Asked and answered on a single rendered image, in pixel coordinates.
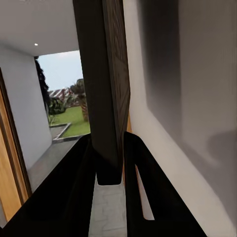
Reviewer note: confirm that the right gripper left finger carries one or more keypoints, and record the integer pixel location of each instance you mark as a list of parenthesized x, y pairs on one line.
[(61, 205)]

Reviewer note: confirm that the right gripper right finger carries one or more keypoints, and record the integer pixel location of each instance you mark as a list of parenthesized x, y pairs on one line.
[(172, 217)]

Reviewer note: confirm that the poster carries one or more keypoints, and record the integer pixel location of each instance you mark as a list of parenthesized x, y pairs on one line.
[(103, 53)]

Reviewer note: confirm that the door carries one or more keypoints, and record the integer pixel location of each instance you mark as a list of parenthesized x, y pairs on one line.
[(43, 109)]

